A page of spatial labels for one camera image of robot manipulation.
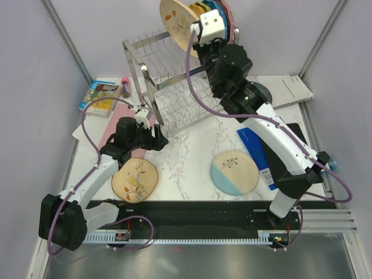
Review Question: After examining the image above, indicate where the white spiral notebook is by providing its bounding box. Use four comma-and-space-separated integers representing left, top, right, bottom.
270, 76, 314, 109

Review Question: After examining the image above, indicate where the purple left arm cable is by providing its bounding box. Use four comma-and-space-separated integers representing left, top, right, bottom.
47, 97, 155, 264

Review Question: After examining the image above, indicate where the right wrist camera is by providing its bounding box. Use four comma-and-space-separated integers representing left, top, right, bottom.
190, 9, 226, 45

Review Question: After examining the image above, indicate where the pink capped tube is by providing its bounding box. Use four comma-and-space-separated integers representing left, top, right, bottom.
121, 77, 131, 98

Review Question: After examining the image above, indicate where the teal dotted plate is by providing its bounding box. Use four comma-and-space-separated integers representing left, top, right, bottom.
206, 0, 226, 17

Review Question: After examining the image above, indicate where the green scalloped plate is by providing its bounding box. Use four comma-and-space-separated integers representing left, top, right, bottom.
201, 0, 214, 12

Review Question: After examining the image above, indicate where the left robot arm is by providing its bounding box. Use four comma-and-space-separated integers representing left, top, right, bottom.
38, 117, 169, 255

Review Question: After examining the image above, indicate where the dark blue-grey plate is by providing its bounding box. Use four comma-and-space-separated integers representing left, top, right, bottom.
255, 83, 273, 103

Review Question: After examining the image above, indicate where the white cable duct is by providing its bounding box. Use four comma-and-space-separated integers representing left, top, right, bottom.
83, 230, 290, 245

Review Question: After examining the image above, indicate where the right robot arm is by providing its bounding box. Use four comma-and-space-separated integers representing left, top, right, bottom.
187, 38, 330, 229

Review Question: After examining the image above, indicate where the blue folder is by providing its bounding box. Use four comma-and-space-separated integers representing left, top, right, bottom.
237, 128, 276, 191

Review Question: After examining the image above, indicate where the yellow dotted plate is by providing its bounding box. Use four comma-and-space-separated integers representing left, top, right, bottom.
188, 1, 211, 17

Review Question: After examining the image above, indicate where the pink clipboard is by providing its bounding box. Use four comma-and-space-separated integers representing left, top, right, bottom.
98, 103, 156, 158

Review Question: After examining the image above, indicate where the white paper sheet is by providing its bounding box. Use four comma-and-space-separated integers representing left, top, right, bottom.
72, 116, 109, 146

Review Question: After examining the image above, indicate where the pink dotted plate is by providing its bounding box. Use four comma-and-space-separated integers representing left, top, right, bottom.
218, 0, 235, 44

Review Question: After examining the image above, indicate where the illustrated book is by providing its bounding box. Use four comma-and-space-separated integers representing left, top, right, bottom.
79, 80, 121, 118

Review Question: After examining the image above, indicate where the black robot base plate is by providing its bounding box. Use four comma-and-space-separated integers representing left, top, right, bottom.
104, 201, 300, 238

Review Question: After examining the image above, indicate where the steel two-tier dish rack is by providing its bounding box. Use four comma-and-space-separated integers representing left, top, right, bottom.
122, 31, 222, 138

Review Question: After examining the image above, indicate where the blue clip object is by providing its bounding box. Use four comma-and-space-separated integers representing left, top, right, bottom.
327, 158, 339, 171

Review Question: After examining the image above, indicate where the cream and blue plate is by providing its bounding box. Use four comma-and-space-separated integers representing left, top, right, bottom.
210, 151, 259, 196

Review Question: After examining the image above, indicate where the beige bird plate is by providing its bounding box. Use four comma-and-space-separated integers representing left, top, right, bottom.
111, 158, 159, 203
159, 0, 200, 51

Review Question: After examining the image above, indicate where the black clipboard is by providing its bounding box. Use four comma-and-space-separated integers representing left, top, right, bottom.
260, 123, 307, 190

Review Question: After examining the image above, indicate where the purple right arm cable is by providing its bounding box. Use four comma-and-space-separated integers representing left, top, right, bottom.
185, 27, 353, 251

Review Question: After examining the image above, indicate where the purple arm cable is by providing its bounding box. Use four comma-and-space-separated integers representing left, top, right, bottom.
47, 97, 155, 264
185, 27, 353, 251

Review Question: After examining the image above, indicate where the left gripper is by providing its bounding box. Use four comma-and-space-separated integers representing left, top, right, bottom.
128, 121, 168, 152

